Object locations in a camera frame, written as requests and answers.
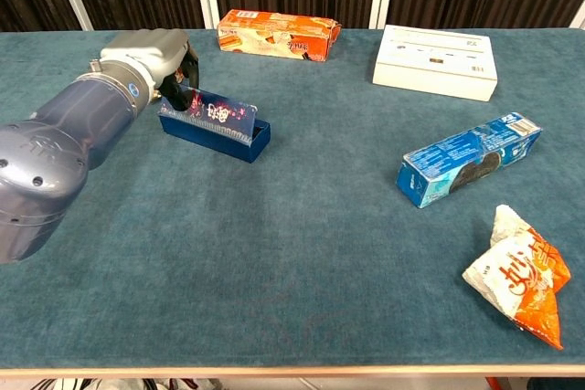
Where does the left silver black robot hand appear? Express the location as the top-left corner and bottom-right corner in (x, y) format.
(99, 27), (201, 112)

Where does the blue glasses case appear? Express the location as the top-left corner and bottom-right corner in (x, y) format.
(158, 83), (271, 164)

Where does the orange biscuit box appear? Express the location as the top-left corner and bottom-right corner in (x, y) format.
(217, 8), (343, 63)

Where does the teal velvet tablecloth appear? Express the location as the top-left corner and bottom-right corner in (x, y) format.
(0, 27), (585, 369)

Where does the white flat cardboard box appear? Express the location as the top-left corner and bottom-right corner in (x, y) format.
(372, 24), (499, 102)

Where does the blue cookie box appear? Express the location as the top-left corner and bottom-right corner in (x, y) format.
(395, 111), (543, 209)

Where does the orange white snack bag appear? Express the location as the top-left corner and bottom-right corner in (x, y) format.
(462, 204), (572, 351)

